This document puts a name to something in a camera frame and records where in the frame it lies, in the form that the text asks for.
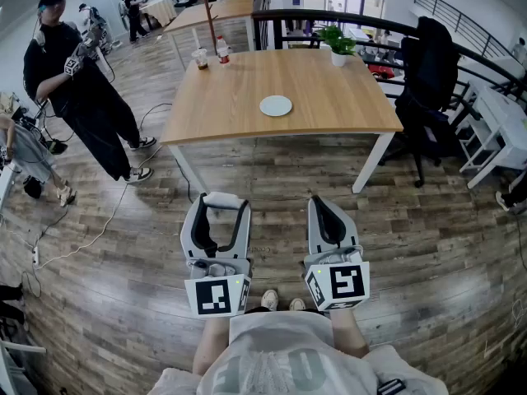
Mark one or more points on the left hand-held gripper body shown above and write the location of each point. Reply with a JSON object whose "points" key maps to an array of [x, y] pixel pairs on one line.
{"points": [[214, 296]]}

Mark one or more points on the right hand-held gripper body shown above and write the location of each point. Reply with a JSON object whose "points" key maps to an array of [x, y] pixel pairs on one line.
{"points": [[346, 284]]}

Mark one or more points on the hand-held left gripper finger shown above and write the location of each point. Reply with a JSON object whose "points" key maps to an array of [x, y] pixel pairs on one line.
{"points": [[190, 243], [243, 237]]}

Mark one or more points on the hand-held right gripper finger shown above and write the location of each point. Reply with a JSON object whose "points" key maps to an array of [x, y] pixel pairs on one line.
{"points": [[315, 237], [350, 235]]}

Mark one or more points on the white round plate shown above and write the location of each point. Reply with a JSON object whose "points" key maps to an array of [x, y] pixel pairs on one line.
{"points": [[275, 106]]}

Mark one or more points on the person's right forearm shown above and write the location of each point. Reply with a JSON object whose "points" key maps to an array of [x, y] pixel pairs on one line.
{"points": [[350, 331]]}

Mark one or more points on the person's left forearm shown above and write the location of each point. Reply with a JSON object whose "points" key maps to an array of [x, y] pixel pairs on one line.
{"points": [[210, 340]]}

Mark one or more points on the person's white shoe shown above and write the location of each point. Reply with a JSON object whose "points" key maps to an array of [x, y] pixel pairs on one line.
{"points": [[270, 299], [297, 304]]}

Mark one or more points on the person's white printed shirt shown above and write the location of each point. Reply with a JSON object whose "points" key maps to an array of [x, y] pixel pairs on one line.
{"points": [[284, 356]]}

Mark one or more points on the wooden table with white legs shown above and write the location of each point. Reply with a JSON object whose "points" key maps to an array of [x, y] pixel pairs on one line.
{"points": [[247, 93]]}

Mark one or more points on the white power strip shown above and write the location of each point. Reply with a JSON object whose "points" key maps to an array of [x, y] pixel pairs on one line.
{"points": [[35, 256]]}

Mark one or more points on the black office chair with jacket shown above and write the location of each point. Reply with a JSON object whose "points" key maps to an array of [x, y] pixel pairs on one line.
{"points": [[428, 93]]}

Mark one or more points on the white shelf unit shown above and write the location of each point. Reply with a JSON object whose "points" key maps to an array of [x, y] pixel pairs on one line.
{"points": [[494, 126]]}

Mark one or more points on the clear plastic drink cup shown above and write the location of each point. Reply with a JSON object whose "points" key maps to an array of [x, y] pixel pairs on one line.
{"points": [[201, 59]]}

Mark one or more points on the clear bottle with red label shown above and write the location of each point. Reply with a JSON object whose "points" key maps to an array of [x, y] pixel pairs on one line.
{"points": [[223, 52]]}

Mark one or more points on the green plant in white pot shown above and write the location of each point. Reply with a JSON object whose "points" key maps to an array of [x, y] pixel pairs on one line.
{"points": [[338, 45]]}

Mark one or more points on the black metal railing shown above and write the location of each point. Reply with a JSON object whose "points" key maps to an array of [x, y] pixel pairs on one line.
{"points": [[370, 18]]}

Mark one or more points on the wooden coat stand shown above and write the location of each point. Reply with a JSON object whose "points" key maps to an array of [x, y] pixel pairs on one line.
{"points": [[209, 15]]}

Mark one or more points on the long wooden table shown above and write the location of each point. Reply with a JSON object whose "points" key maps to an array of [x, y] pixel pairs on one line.
{"points": [[214, 11]]}

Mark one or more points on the table with beige cloth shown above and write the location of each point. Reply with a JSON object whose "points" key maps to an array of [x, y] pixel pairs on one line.
{"points": [[158, 8]]}

